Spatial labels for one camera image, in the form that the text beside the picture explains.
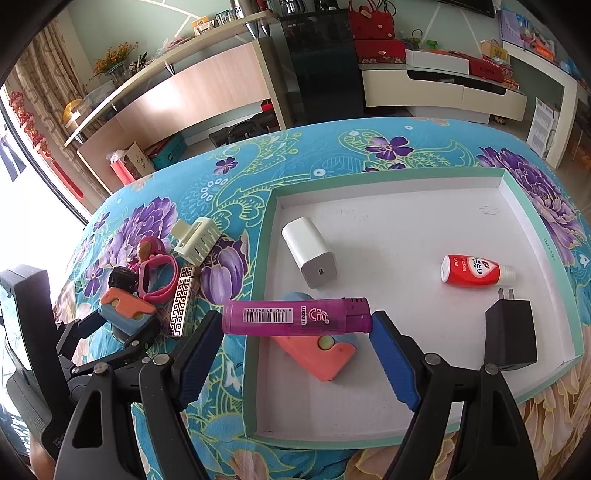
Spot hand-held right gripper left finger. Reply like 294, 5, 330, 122
51, 310, 225, 480

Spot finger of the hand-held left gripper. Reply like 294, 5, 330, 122
69, 320, 160, 380
55, 308, 109, 365

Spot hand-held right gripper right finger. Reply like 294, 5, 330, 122
370, 310, 541, 480

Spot orange and blue toy knife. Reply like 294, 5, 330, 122
270, 291, 358, 383
99, 287, 158, 335

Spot purple lighter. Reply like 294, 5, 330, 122
222, 298, 371, 335

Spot pink puppy toy figure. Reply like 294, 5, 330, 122
137, 236, 162, 265

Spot cream hair claw clip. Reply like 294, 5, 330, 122
172, 218, 219, 266

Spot black charger plug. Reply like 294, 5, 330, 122
484, 288, 539, 372

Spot red and white tube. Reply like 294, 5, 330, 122
440, 255, 515, 287

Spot shallow green cardboard box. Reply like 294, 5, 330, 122
242, 167, 583, 450

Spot white charger plug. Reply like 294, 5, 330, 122
281, 217, 338, 289

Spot silver patterned lighter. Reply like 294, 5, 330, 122
166, 265, 197, 339

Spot small black toy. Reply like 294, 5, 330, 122
108, 267, 138, 292

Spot pink toy watch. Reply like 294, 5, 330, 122
139, 253, 179, 303

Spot red gift bag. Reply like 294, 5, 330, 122
108, 150, 137, 185

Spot red hanging ornament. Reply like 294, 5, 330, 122
9, 91, 86, 199

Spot teal crate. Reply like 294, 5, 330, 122
148, 134, 188, 169

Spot yellow object on shelf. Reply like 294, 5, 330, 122
62, 99, 88, 123

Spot patterned curtain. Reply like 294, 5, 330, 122
14, 21, 100, 139

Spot wooden counter shelf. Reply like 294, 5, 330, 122
64, 11, 296, 195

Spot white television stand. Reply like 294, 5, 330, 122
360, 65, 528, 123

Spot orange flowers in vase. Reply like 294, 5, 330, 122
92, 42, 139, 85

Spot white calendar stand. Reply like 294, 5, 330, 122
526, 98, 560, 155

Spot black cabinet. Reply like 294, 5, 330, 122
272, 9, 365, 130

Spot flat white box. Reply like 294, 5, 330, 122
404, 48, 472, 75

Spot flat red box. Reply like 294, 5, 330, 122
468, 54, 513, 83

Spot red gift box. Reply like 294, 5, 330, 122
353, 39, 407, 64

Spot white desk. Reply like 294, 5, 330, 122
501, 39, 581, 169

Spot red handbag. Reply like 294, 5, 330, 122
347, 0, 397, 41

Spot wall television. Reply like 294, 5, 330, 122
436, 0, 497, 19

